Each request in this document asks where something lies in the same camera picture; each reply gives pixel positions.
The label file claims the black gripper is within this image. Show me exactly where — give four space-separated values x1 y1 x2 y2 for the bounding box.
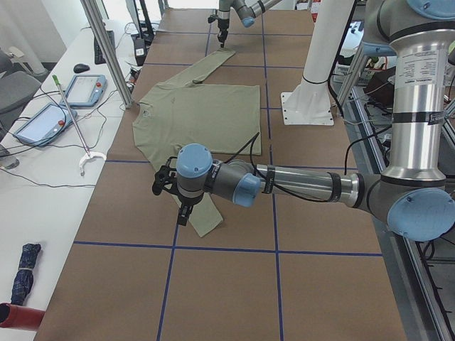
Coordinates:
177 192 203 225
217 18 228 46

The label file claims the green long-sleeve shirt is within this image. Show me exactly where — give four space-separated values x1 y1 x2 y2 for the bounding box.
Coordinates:
133 48 260 237

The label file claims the black power adapter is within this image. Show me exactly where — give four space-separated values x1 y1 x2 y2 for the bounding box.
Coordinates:
133 38 147 66

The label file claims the white reacher grabber stick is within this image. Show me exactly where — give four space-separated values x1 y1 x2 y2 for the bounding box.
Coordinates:
51 75 107 178

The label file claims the black keyboard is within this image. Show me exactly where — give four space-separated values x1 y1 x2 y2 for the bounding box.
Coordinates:
93 30 116 65

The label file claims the black computer mouse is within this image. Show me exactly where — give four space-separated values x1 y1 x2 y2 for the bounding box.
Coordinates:
73 63 90 74

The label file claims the far blue teach pendant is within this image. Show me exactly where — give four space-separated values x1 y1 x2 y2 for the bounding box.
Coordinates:
64 74 107 109

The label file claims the blue teach pendant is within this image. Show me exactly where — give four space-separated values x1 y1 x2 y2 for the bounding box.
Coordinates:
64 74 107 109
14 103 77 146

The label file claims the near blue teach pendant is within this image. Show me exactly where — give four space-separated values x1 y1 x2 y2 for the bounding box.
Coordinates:
14 103 77 146

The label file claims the folded dark blue umbrella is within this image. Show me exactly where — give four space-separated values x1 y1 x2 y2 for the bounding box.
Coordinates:
11 243 42 305

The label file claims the red cylinder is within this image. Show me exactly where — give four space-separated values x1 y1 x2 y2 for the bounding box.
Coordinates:
0 303 46 331

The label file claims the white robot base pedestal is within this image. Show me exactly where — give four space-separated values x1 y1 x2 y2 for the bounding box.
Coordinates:
281 0 355 126

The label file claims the aluminium frame post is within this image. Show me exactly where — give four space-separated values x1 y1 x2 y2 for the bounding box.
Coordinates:
80 0 133 109

